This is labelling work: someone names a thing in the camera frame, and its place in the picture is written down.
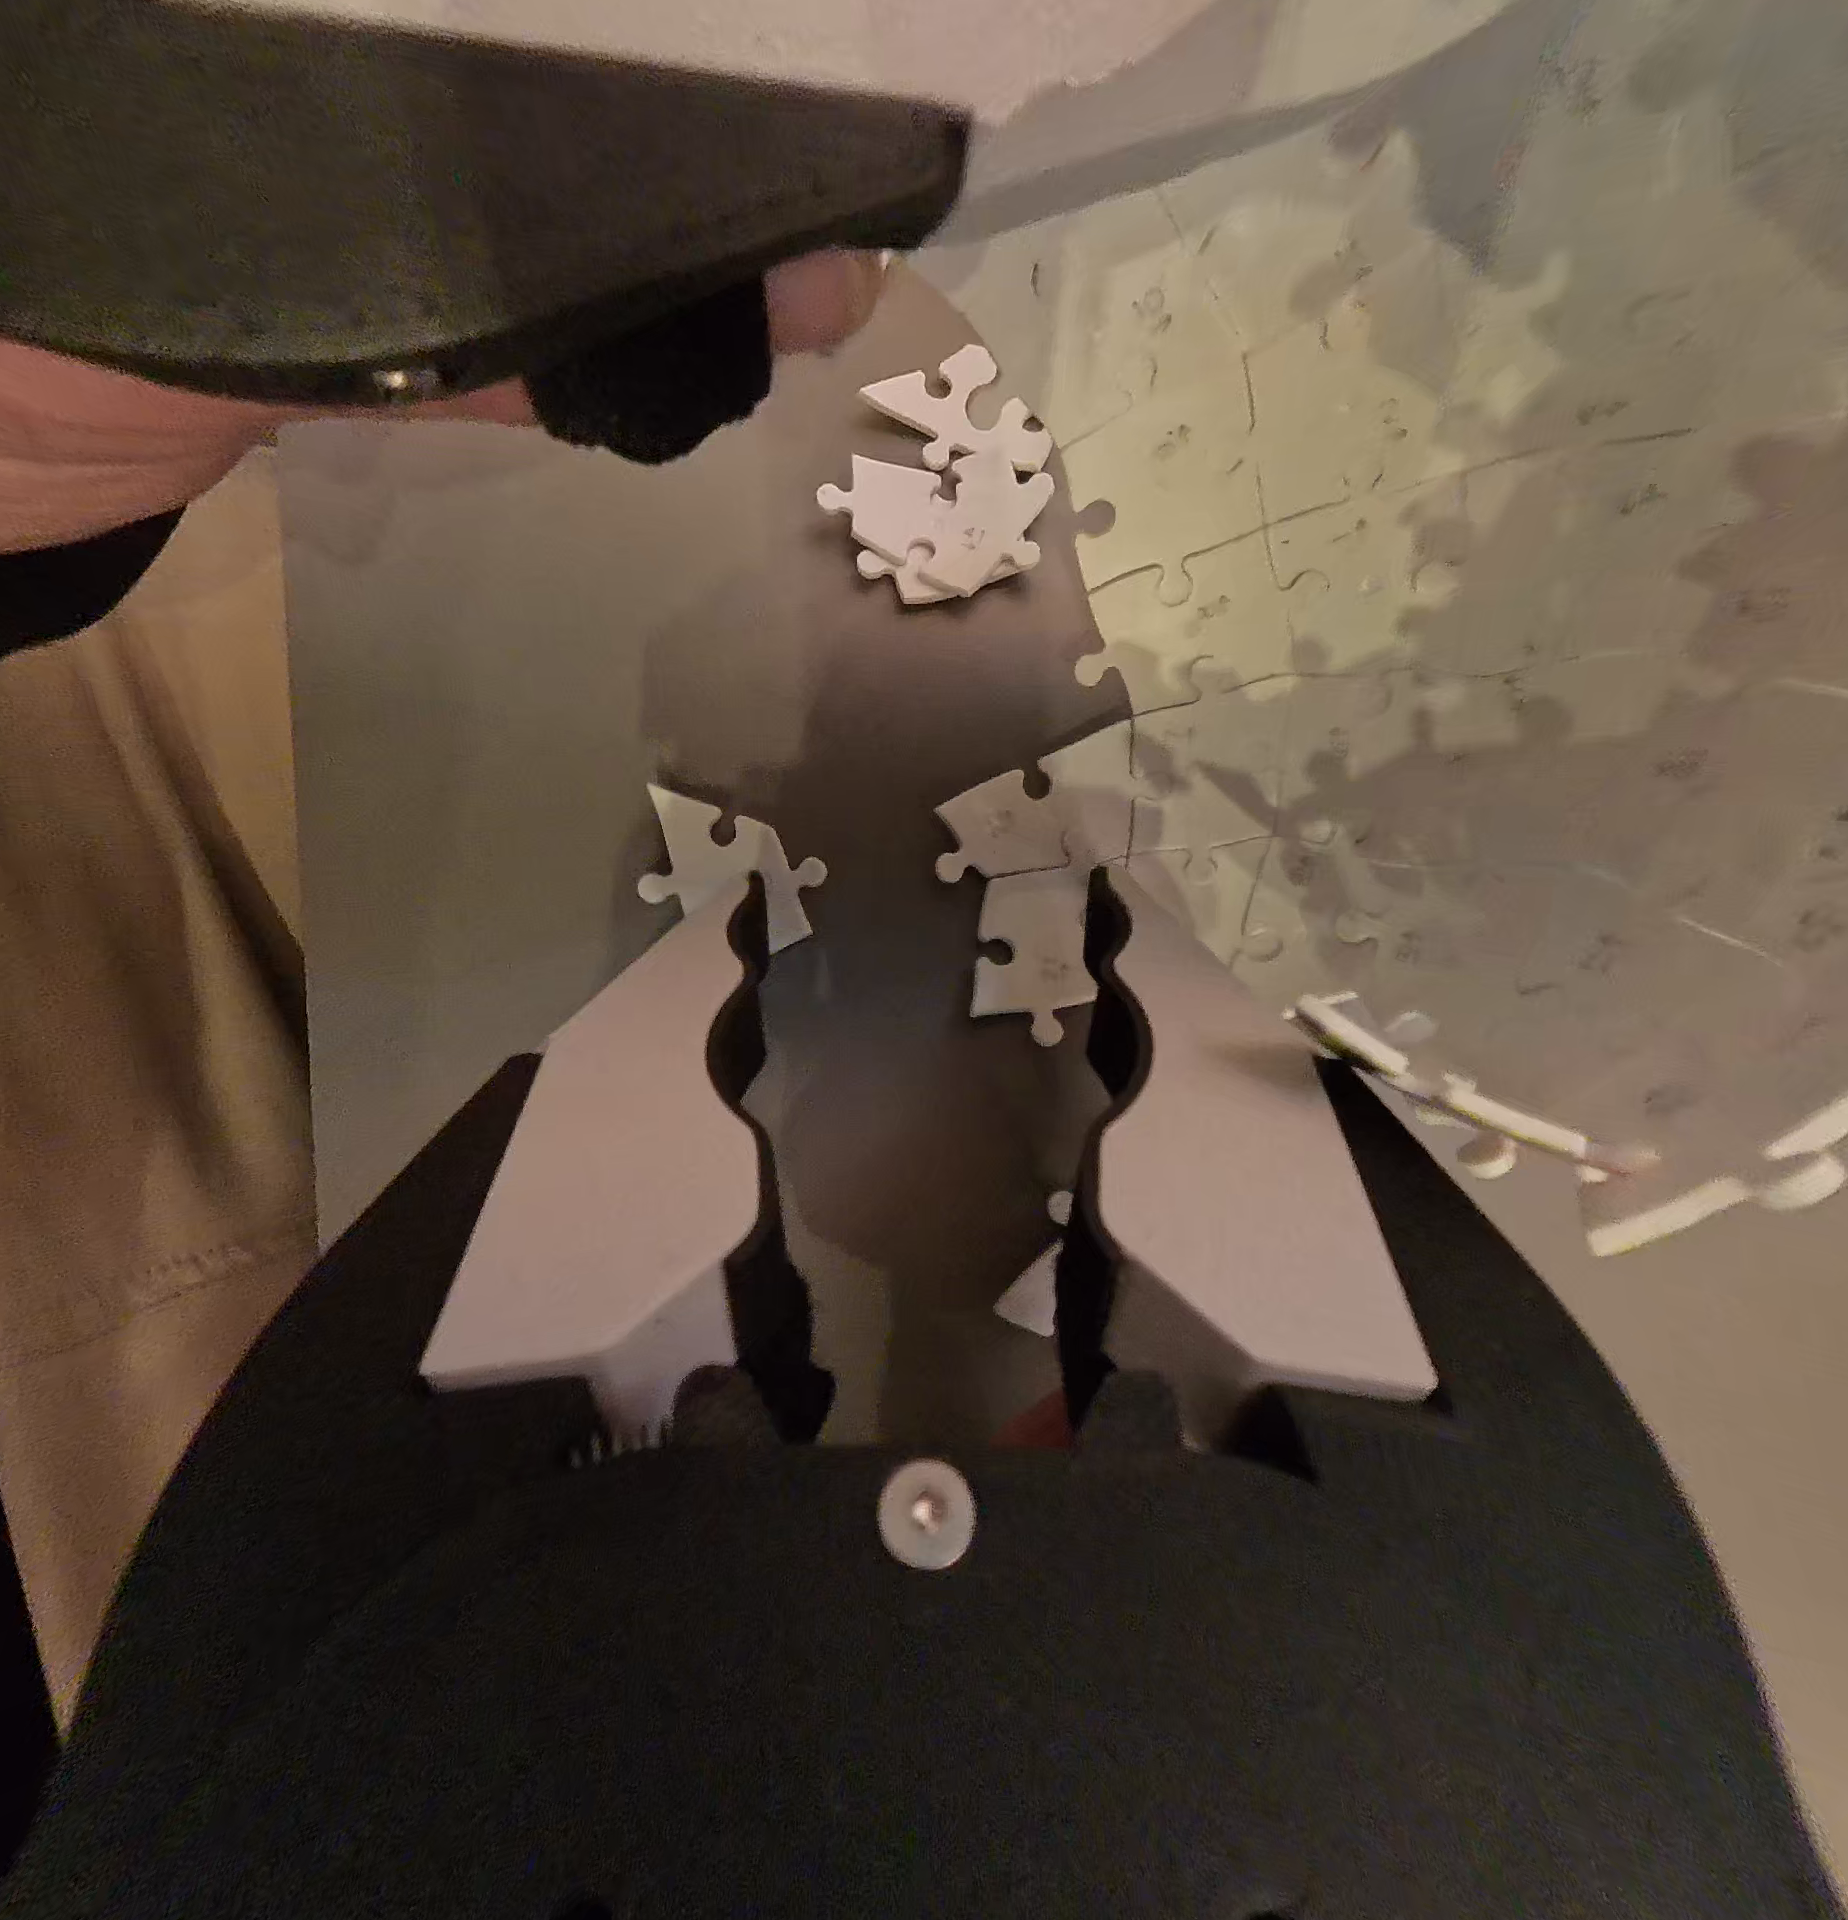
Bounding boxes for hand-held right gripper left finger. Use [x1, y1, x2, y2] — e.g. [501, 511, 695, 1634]
[416, 876, 838, 1450]

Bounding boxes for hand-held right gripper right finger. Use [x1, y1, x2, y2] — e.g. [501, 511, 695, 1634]
[1046, 872, 1439, 1450]

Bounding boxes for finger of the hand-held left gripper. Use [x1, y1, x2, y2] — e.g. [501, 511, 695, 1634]
[925, 51, 1481, 260]
[322, 0, 1220, 130]

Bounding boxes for puzzle pieces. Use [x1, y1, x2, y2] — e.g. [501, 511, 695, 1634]
[638, 343, 1129, 1337]

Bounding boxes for partly built puzzle ball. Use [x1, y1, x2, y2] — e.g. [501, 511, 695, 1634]
[1015, 0, 1848, 1259]

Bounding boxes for person's left hand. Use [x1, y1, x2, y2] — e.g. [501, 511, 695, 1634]
[0, 247, 883, 560]

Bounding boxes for person's beige clothing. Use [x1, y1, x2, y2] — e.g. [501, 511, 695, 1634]
[0, 480, 322, 1727]

